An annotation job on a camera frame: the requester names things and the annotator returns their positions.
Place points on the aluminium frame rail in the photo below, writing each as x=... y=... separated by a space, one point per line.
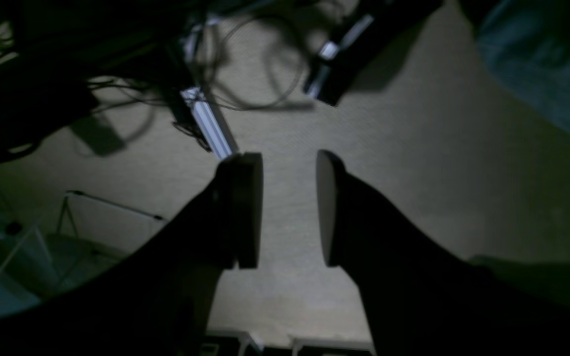
x=213 y=127

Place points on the black box on floor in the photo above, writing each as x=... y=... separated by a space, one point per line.
x=368 y=48

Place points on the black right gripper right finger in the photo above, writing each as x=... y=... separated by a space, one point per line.
x=419 y=299

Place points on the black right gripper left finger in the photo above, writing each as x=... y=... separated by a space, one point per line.
x=157 y=301

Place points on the metal stand frame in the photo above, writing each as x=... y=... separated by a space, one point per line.
x=108 y=227

